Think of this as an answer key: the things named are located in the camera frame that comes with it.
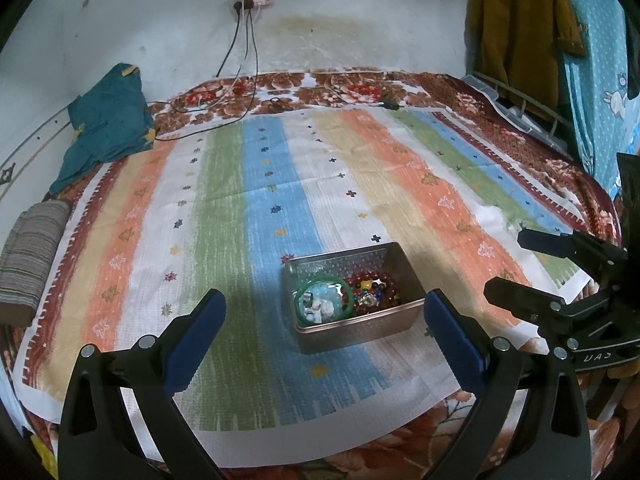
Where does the white power strip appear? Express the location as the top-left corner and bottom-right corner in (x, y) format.
(226, 0), (279, 14)

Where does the striped woven mat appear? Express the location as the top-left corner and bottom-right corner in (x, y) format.
(12, 107), (601, 448)

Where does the black cable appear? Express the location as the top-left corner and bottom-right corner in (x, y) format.
(154, 7), (262, 142)

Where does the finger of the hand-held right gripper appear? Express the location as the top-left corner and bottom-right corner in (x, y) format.
(517, 227), (629, 282)
(483, 276), (591, 342)

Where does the silver tin box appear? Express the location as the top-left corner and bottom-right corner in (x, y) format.
(283, 241), (427, 356)

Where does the multicolour bead bracelet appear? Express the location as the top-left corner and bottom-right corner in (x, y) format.
(357, 281), (397, 309)

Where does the red bead bracelet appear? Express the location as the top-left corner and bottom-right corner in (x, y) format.
(346, 269), (404, 312)

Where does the green jade bangle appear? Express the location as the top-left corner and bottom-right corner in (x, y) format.
(293, 276), (357, 328)

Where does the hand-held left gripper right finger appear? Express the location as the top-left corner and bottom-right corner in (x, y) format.
(423, 288), (593, 480)

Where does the blue printed curtain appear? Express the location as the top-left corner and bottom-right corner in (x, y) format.
(554, 0), (640, 197)

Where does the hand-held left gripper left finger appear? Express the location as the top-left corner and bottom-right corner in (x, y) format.
(57, 289), (228, 480)

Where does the white wire rack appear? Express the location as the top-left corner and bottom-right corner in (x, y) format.
(461, 72), (577, 155)

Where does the white cable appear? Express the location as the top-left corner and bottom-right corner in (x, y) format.
(197, 0), (258, 111)

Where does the mustard hanging garment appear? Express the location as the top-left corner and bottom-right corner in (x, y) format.
(464, 0), (587, 122)

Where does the pastel bead charm bracelet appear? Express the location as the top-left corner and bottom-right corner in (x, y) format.
(302, 284), (349, 324)

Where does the striped grey pillow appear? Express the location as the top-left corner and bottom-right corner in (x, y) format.
(0, 200), (71, 329)

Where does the teal cloth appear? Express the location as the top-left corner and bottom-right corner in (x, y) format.
(49, 63), (156, 196)

